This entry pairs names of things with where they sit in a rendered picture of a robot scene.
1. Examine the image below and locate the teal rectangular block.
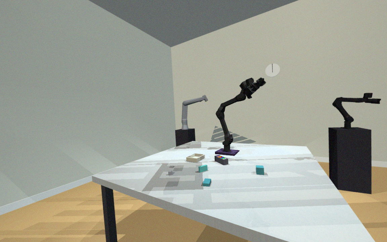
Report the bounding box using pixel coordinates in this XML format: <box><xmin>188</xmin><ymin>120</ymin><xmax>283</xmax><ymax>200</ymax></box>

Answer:
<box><xmin>199</xmin><ymin>165</ymin><xmax>208</xmax><ymax>173</ymax></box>
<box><xmin>203</xmin><ymin>178</ymin><xmax>211</xmax><ymax>187</ymax></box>

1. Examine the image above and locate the beige square tray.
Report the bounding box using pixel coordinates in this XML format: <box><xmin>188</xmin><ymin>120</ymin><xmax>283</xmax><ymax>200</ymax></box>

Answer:
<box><xmin>186</xmin><ymin>153</ymin><xmax>205</xmax><ymax>163</ymax></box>

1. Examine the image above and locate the small teal cube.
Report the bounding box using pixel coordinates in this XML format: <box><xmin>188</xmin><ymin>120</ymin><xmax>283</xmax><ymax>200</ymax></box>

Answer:
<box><xmin>256</xmin><ymin>165</ymin><xmax>264</xmax><ymax>175</ymax></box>

